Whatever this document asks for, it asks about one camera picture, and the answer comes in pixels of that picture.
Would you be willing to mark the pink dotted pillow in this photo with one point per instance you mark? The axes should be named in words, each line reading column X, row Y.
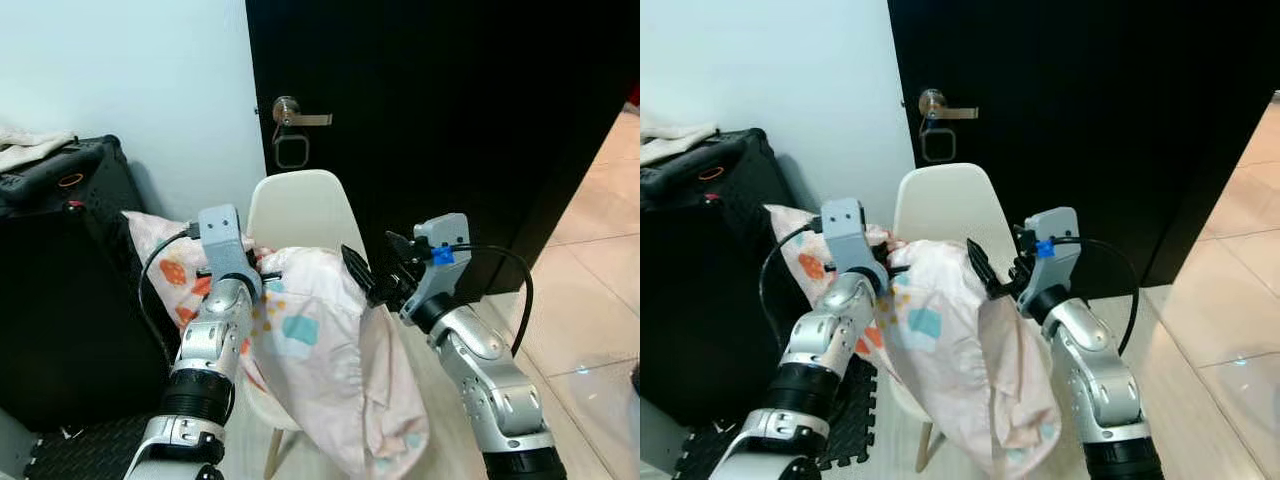
column 320, row 340
column 950, row 340

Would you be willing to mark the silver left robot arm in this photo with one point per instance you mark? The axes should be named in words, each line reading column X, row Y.
column 205, row 370
column 815, row 375

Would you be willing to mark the white shell chair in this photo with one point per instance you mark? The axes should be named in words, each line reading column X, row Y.
column 950, row 205
column 305, row 210

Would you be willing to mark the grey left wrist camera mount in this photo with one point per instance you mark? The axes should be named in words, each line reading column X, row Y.
column 226, row 245
column 852, row 238

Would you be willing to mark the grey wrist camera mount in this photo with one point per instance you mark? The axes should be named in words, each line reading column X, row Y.
column 1055, row 250
column 445, row 270
column 226, row 245
column 852, row 238

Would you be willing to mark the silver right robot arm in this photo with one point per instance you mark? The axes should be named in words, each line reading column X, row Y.
column 1100, row 385
column 495, row 390

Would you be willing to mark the black door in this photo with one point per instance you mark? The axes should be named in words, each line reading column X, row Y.
column 450, row 120
column 1090, row 110

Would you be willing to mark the black suitcase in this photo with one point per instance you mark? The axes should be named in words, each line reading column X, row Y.
column 700, row 290
column 60, row 300

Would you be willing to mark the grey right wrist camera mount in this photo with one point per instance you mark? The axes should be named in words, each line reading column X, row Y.
column 1055, row 250
column 445, row 270

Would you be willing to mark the black foam floor mat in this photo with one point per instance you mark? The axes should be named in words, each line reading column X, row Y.
column 90, row 445
column 850, row 420

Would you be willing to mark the beige folded cloth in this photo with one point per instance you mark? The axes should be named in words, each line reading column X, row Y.
column 670, row 140
column 30, row 145

